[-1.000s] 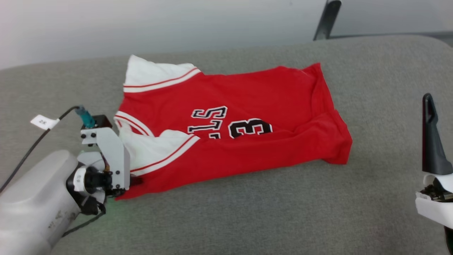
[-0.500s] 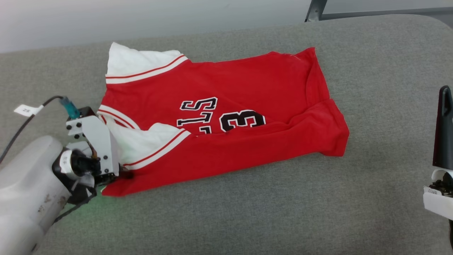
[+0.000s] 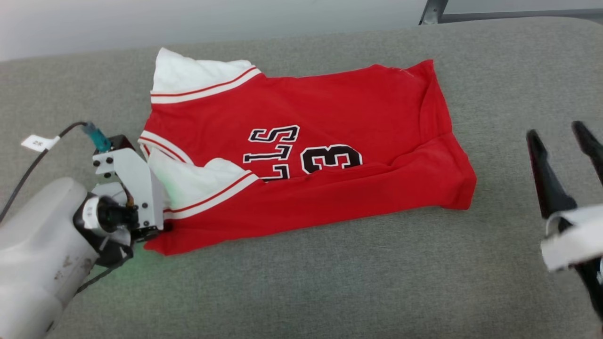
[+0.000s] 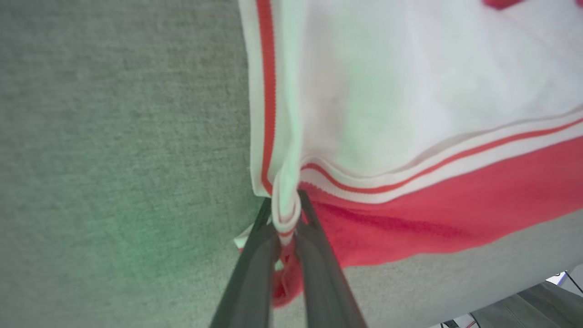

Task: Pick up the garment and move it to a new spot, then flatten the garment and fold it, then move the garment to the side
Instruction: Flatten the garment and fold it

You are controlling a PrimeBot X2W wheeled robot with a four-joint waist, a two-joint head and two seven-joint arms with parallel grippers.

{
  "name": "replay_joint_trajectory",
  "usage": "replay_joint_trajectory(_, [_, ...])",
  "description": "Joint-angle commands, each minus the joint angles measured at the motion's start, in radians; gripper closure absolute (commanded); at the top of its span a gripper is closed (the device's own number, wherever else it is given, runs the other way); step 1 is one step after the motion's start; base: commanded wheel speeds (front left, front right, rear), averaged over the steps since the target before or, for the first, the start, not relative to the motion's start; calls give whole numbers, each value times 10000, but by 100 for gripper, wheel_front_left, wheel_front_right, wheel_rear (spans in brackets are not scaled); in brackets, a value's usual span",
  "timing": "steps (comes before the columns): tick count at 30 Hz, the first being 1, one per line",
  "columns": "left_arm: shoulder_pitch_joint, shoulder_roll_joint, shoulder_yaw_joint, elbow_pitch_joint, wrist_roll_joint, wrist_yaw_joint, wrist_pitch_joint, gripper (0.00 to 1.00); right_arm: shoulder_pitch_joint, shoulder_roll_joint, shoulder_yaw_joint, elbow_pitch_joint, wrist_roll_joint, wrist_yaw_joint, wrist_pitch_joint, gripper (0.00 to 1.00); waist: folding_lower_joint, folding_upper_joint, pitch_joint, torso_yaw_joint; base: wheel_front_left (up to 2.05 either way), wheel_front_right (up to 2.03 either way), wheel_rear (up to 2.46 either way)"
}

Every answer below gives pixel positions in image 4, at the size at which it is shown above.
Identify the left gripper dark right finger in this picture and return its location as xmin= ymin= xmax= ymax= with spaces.
xmin=293 ymin=190 xmax=368 ymax=328

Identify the red and white jersey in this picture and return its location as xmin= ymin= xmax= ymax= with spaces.
xmin=234 ymin=0 xmax=583 ymax=308

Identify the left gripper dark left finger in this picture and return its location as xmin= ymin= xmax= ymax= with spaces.
xmin=210 ymin=198 xmax=281 ymax=328

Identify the grey fabric sofa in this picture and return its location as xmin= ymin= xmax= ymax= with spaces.
xmin=0 ymin=0 xmax=583 ymax=328

